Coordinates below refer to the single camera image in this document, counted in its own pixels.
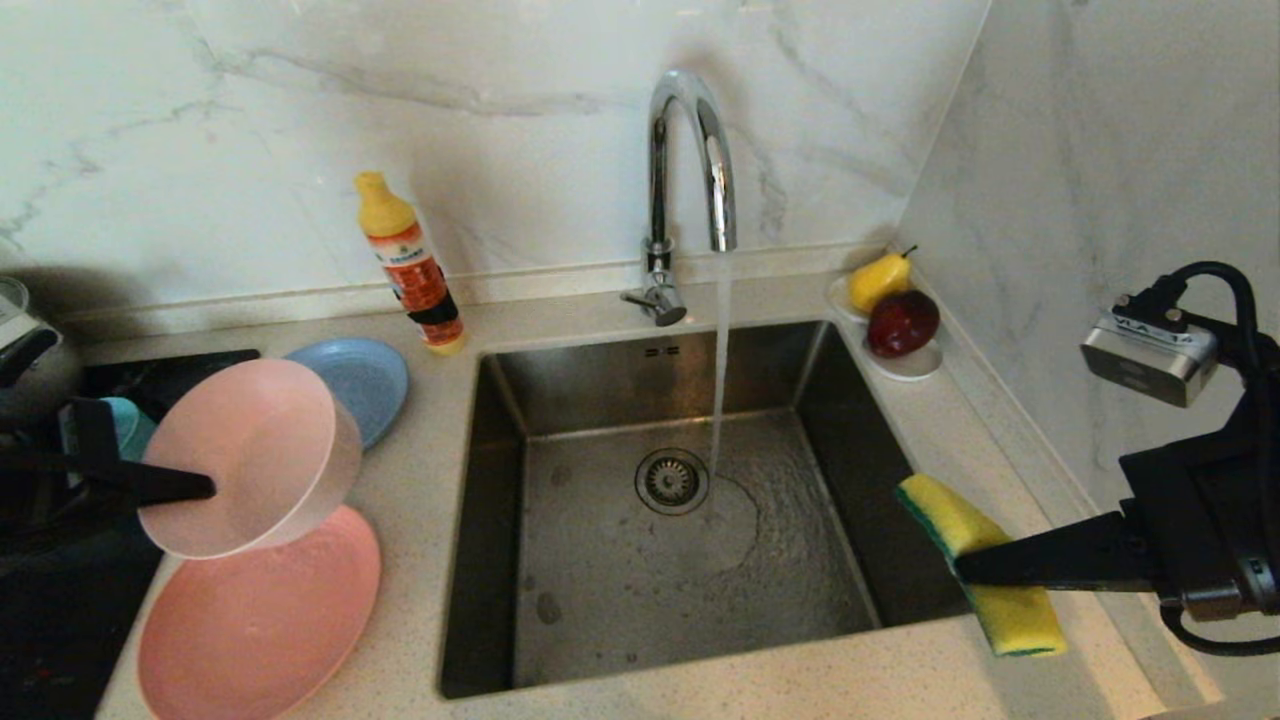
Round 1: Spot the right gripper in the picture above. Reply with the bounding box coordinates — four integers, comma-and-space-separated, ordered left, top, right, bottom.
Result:
953, 380, 1280, 615

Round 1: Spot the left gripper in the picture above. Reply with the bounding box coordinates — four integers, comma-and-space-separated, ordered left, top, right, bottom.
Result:
0, 398, 217, 563

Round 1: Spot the yellow green sponge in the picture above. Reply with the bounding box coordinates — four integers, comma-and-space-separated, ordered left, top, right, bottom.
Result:
895, 473, 1069, 658

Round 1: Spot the pink plastic bowl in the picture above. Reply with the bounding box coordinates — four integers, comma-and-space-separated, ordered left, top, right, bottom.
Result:
137, 357, 364, 560

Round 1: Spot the stainless steel sink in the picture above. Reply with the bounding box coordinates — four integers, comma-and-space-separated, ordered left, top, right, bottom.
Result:
437, 319, 977, 701

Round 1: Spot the teal cup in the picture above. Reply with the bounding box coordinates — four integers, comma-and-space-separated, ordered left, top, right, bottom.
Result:
100, 396, 158, 462

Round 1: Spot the metal kettle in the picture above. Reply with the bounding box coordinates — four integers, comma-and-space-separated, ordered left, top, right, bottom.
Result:
0, 275, 83, 433

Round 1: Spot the pink plastic plate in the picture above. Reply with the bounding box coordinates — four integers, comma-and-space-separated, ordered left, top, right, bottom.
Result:
137, 504, 383, 720

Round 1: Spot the black cooktop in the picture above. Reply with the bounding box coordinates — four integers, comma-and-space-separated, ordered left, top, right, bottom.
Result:
0, 348, 263, 720

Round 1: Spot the white oval dish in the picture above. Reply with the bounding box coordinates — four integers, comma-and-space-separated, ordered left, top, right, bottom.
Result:
826, 271, 945, 383

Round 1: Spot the blue plastic plate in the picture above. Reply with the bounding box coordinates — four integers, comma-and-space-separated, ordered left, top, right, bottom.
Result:
285, 337, 410, 451

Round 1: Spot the dark red apple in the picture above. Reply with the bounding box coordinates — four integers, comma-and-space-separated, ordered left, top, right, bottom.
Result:
866, 289, 942, 360

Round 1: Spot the yellow pear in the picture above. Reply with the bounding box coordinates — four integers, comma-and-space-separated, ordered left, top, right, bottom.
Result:
848, 245, 919, 316

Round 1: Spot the orange yellow detergent bottle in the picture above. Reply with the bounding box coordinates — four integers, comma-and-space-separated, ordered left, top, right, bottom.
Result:
354, 170, 468, 357

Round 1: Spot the round metal drain strainer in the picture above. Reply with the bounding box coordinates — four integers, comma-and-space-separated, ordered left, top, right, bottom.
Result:
635, 447, 712, 517

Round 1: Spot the chrome faucet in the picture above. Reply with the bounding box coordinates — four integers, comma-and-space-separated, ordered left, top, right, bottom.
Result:
620, 68, 739, 328

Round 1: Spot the black cable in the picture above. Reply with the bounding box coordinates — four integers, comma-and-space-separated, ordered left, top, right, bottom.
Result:
1160, 600, 1280, 658
1150, 261, 1263, 373

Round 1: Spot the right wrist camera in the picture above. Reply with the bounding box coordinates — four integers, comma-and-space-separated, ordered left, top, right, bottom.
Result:
1079, 276, 1223, 408

